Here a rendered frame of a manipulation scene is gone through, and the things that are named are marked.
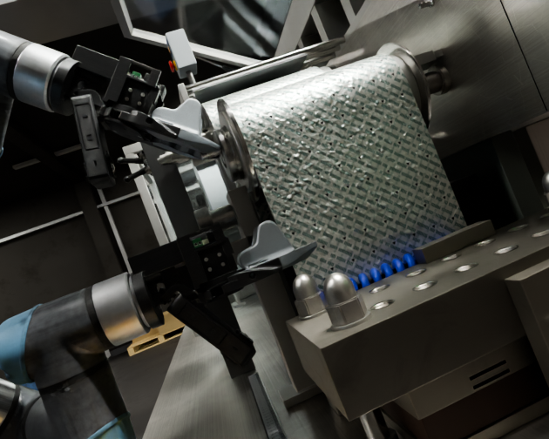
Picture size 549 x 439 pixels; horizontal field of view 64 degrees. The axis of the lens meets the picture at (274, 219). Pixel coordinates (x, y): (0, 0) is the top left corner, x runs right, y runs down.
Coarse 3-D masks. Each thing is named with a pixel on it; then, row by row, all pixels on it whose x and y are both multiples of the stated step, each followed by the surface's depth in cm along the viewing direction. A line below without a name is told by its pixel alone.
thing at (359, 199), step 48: (336, 144) 57; (384, 144) 58; (432, 144) 59; (288, 192) 55; (336, 192) 56; (384, 192) 57; (432, 192) 58; (288, 240) 55; (336, 240) 55; (384, 240) 56; (432, 240) 57
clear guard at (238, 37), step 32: (128, 0) 130; (160, 0) 126; (192, 0) 123; (224, 0) 120; (256, 0) 118; (288, 0) 115; (160, 32) 145; (192, 32) 141; (224, 32) 137; (256, 32) 133
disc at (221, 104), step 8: (224, 104) 56; (224, 112) 58; (232, 112) 55; (232, 120) 54; (240, 128) 54; (240, 136) 54; (240, 144) 55; (248, 152) 54; (248, 160) 54; (248, 168) 56; (256, 184) 56; (248, 192) 64; (256, 192) 58; (256, 200) 60
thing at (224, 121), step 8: (392, 56) 62; (400, 64) 60; (408, 72) 60; (408, 80) 60; (416, 88) 60; (416, 96) 60; (224, 120) 58; (232, 128) 56; (232, 136) 57; (240, 152) 56; (248, 176) 57; (256, 176) 58; (248, 184) 58
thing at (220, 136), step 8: (224, 128) 59; (216, 136) 58; (224, 136) 58; (224, 144) 57; (232, 144) 57; (224, 152) 57; (232, 152) 57; (224, 160) 60; (232, 160) 57; (240, 160) 58; (224, 168) 63; (232, 168) 58; (240, 168) 58; (232, 176) 59; (240, 176) 60
